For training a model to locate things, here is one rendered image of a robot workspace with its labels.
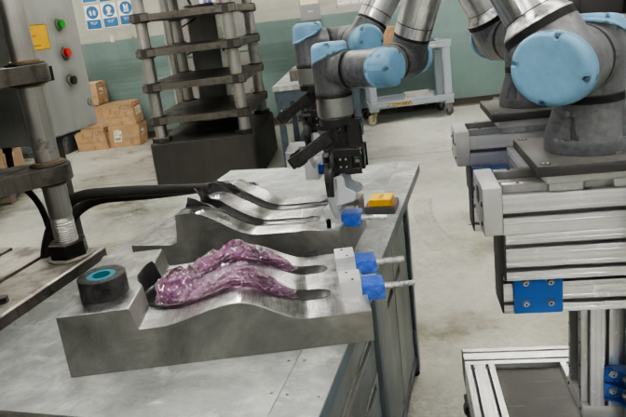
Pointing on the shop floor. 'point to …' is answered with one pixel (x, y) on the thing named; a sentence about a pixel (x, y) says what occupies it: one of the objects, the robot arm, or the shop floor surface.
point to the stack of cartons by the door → (113, 123)
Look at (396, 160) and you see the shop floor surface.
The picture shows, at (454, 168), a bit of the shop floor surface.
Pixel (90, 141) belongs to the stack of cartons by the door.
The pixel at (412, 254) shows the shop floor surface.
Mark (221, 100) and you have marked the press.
